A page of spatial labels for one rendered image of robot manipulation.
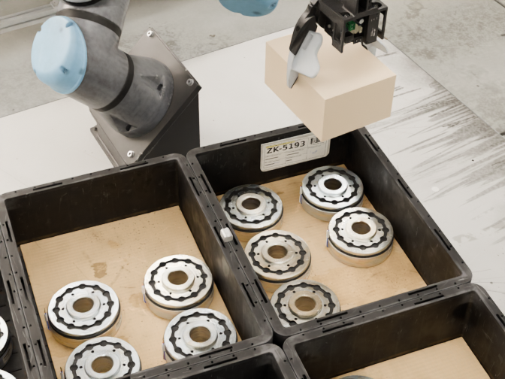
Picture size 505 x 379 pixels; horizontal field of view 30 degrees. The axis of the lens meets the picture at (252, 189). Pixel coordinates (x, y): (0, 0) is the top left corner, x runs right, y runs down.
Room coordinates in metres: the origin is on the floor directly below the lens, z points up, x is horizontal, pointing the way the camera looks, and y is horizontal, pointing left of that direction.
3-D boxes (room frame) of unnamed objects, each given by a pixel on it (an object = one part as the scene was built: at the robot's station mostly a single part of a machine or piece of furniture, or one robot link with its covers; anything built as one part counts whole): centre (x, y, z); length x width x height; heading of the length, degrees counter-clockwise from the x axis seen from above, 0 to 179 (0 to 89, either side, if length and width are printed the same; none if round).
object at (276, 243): (0.98, -0.04, 0.86); 0.05 x 0.05 x 0.01
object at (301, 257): (0.98, -0.04, 0.86); 0.10 x 0.10 x 0.01
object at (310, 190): (1.13, -0.13, 0.86); 0.10 x 0.10 x 0.01
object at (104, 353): (0.76, 0.20, 0.86); 0.05 x 0.05 x 0.01
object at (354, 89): (1.12, -0.11, 1.08); 0.16 x 0.12 x 0.07; 31
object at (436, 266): (1.00, -0.10, 0.87); 0.40 x 0.30 x 0.11; 22
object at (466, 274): (1.00, -0.10, 0.92); 0.40 x 0.30 x 0.02; 22
